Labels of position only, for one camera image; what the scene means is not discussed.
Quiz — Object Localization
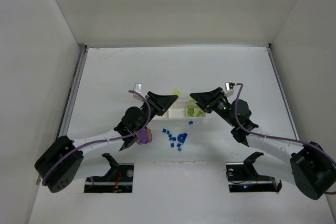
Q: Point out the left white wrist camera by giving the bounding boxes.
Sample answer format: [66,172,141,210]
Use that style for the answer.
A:
[132,83,144,102]

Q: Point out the lime green lego brick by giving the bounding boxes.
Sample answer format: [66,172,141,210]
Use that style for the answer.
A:
[173,88,181,97]
[186,107,205,118]

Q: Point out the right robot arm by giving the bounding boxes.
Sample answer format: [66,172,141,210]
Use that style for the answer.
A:
[190,88,335,200]

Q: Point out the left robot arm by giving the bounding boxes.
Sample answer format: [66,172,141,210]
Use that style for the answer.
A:
[34,90,178,193]

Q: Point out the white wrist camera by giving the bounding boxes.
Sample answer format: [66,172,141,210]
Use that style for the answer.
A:
[224,82,236,97]
[132,83,144,102]

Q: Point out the blue arch lego piece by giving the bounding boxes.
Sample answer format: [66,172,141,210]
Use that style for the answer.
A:
[177,133,187,144]

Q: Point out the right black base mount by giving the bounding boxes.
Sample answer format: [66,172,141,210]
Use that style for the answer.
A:
[225,152,282,193]

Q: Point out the white divided container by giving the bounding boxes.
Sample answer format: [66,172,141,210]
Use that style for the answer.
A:
[149,99,206,128]

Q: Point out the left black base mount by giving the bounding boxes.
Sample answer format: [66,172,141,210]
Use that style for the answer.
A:
[83,153,134,194]

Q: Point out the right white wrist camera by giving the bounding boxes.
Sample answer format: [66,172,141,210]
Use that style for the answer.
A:
[224,82,236,97]

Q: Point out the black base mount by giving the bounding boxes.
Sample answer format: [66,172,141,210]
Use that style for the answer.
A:
[225,152,282,193]
[83,153,134,194]

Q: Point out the purple butterfly lego assembly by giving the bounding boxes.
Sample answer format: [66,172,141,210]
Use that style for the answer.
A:
[137,128,152,145]

